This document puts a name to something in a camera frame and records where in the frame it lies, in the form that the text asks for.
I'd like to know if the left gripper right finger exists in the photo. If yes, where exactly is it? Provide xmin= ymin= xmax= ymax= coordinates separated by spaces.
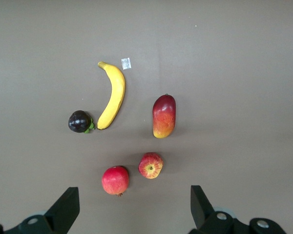
xmin=189 ymin=185 xmax=287 ymax=234

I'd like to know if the small dark eggplant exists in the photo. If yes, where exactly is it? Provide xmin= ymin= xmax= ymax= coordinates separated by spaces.
xmin=68 ymin=110 xmax=96 ymax=134

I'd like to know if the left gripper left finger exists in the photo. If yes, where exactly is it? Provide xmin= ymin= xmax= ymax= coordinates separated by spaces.
xmin=0 ymin=187 xmax=80 ymax=234

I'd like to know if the red pomegranate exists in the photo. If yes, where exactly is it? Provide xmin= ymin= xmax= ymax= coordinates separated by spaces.
xmin=101 ymin=165 xmax=130 ymax=197

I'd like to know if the small square tape piece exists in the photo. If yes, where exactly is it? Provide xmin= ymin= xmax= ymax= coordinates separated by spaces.
xmin=121 ymin=57 xmax=132 ymax=71

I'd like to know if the red orange mango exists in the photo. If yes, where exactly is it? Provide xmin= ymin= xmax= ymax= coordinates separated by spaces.
xmin=152 ymin=94 xmax=177 ymax=139

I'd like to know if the yellow banana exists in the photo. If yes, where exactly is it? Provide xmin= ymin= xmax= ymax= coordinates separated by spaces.
xmin=96 ymin=61 xmax=126 ymax=131

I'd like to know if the red yellow apple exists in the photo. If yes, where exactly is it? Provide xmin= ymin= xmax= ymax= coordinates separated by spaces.
xmin=138 ymin=152 xmax=164 ymax=180

